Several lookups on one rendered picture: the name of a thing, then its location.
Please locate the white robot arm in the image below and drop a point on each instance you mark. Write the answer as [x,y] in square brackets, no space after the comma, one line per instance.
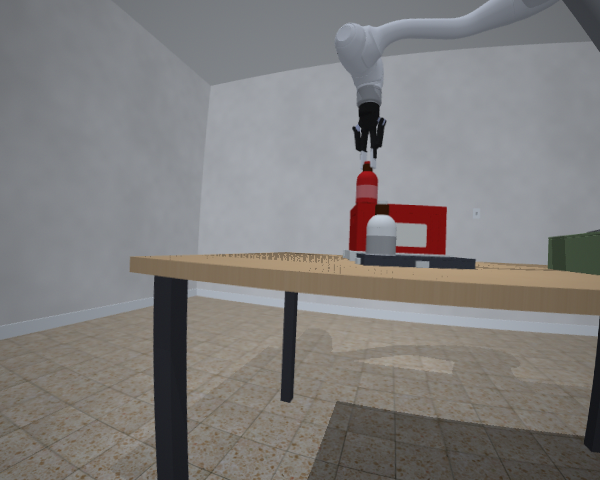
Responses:
[360,48]

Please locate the white bottle with brown band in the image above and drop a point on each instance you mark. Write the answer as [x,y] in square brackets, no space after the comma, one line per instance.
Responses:
[381,232]

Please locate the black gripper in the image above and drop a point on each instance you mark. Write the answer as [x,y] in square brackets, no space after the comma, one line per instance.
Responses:
[370,111]

